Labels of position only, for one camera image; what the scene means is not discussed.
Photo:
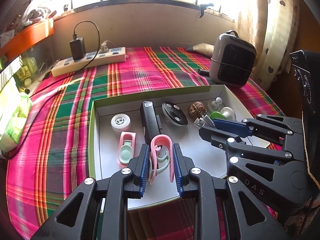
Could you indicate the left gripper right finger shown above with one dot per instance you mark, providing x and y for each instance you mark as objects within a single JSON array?
[{"x": 193, "y": 182}]

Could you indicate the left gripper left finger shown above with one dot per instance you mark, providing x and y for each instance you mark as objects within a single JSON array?
[{"x": 125, "y": 184}]

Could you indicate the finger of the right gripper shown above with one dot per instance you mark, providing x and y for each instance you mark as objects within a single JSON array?
[
  {"x": 272, "y": 128},
  {"x": 234, "y": 146}
]

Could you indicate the pink curved hook clip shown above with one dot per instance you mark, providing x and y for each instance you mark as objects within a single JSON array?
[{"x": 161, "y": 157}]

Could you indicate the white small hook knob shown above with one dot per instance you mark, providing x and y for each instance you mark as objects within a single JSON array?
[{"x": 214, "y": 105}]

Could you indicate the pink clip with teal oval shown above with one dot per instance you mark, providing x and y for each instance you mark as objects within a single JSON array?
[{"x": 126, "y": 149}]

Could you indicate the brown walnut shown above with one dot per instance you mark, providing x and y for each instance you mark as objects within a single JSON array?
[{"x": 196, "y": 110}]

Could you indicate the white round container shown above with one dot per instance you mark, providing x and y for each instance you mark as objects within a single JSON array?
[{"x": 120, "y": 123}]

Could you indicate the black round mouse device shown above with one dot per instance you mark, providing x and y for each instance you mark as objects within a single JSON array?
[{"x": 174, "y": 114}]

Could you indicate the green white cardboard box tray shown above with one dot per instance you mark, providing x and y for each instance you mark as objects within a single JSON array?
[{"x": 104, "y": 141}]

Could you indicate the black rectangular light device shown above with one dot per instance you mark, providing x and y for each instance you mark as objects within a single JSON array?
[{"x": 151, "y": 123}]

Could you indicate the grey black small heater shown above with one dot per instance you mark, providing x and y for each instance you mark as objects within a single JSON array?
[{"x": 232, "y": 60}]

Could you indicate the plaid pink green tablecloth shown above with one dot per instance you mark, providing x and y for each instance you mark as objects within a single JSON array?
[{"x": 53, "y": 160}]

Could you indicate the brown paper cone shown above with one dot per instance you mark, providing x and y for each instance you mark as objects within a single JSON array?
[{"x": 202, "y": 48}]

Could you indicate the heart pattern curtain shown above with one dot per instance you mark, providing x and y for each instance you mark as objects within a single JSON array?
[{"x": 271, "y": 26}]

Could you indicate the white power strip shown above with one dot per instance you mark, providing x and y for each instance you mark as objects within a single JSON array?
[{"x": 114, "y": 55}]

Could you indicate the green tissue pack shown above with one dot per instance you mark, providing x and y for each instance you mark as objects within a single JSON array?
[{"x": 13, "y": 119}]

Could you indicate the white plug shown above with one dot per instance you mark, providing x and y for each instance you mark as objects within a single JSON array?
[{"x": 104, "y": 46}]

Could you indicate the black window hook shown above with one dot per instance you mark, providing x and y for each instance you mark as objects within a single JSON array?
[{"x": 203, "y": 7}]

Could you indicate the black charger adapter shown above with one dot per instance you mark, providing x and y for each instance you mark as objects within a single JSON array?
[{"x": 77, "y": 46}]

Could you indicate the stacked green white boxes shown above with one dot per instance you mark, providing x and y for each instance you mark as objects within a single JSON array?
[{"x": 8, "y": 83}]

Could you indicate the orange tray shelf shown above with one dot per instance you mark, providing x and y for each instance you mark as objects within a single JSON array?
[{"x": 27, "y": 38}]

